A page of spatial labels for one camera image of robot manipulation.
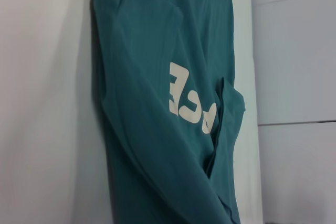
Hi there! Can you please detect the teal t-shirt with beige print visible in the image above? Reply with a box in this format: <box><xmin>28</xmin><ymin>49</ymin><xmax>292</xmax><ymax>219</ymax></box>
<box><xmin>86</xmin><ymin>0</ymin><xmax>247</xmax><ymax>224</ymax></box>

